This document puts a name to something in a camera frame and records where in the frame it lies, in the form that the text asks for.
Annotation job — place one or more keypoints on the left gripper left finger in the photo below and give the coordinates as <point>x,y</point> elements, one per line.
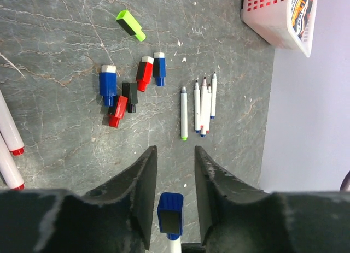
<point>116,216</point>

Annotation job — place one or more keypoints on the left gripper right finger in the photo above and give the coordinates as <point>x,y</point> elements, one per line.
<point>236,217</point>

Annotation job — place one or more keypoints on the red cap marker with eraser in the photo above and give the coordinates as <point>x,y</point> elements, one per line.
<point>208,107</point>

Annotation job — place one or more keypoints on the black marker cap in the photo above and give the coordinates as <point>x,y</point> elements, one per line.
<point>130,91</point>

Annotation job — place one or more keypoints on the blue cap marker with eraser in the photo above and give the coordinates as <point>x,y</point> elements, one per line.
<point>197,108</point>

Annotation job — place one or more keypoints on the white plastic basket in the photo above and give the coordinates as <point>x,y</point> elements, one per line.
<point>271,24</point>

